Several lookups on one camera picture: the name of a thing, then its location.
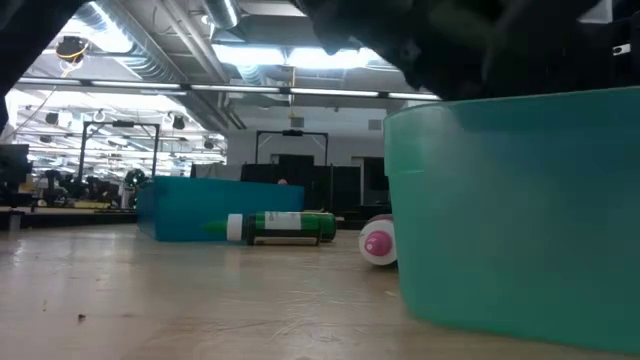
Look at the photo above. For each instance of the green marker white label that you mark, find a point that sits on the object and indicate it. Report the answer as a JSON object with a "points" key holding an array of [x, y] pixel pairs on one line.
{"points": [[280, 222]]}

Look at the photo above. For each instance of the teal translucent plastic bin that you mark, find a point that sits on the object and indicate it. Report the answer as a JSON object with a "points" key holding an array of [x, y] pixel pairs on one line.
{"points": [[520, 225]]}

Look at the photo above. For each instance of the background workbench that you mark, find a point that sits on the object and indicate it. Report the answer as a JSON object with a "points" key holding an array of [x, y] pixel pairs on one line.
{"points": [[60, 217]]}

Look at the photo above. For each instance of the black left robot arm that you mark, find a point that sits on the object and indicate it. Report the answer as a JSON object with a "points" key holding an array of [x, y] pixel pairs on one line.
{"points": [[20, 30]]}

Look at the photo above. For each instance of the grey wall vent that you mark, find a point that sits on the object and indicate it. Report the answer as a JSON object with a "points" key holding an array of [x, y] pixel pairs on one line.
{"points": [[375, 124]]}

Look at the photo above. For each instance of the long ceiling light bar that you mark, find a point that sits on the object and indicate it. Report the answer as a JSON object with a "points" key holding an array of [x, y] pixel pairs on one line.
{"points": [[135, 85]]}

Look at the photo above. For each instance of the black background monitor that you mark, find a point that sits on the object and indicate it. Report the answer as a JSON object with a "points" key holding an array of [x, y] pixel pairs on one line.
{"points": [[12, 165]]}

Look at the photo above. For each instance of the person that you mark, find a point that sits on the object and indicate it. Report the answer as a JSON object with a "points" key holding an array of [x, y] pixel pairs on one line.
{"points": [[282, 181]]}

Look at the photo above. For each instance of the small grey hanging box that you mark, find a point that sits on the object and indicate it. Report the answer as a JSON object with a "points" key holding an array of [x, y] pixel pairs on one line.
{"points": [[297, 122]]}

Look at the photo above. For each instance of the dark blue plastic bin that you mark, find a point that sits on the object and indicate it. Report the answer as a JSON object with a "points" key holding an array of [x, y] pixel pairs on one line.
{"points": [[200, 215]]}

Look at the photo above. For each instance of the black background partition panels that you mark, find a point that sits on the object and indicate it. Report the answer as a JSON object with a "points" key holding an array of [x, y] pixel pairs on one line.
{"points": [[345, 185]]}

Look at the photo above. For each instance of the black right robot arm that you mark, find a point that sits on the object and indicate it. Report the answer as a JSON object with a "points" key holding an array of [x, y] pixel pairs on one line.
{"points": [[560, 50]]}

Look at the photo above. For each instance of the black background gantry frame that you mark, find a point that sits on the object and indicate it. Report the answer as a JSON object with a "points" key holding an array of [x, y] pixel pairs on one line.
{"points": [[81, 150]]}

